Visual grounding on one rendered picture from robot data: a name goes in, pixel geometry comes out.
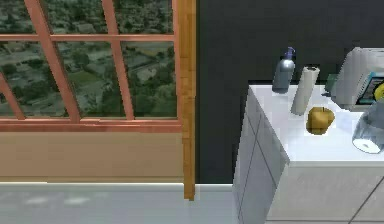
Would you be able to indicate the yellow apple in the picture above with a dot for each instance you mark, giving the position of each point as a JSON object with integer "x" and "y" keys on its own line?
{"x": 319, "y": 120}

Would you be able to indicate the grey spray bottle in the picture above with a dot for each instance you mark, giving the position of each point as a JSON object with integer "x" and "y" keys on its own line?
{"x": 284, "y": 72}

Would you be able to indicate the red framed window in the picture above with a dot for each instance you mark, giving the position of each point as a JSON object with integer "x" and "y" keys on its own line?
{"x": 113, "y": 37}

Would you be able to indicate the white paper towel roll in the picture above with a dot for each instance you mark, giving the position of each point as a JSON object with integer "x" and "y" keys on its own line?
{"x": 304, "y": 90}

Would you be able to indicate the white kitchen counter cabinet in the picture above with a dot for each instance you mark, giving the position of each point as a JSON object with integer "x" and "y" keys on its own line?
{"x": 320, "y": 153}

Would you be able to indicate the green sponge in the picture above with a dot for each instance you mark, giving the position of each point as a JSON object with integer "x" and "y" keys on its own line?
{"x": 330, "y": 83}

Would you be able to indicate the grey microwave oven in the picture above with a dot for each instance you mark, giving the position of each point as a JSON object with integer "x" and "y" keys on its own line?
{"x": 354, "y": 78}

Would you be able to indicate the grey blue paper roll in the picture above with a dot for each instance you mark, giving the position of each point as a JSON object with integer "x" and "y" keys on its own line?
{"x": 369, "y": 131}

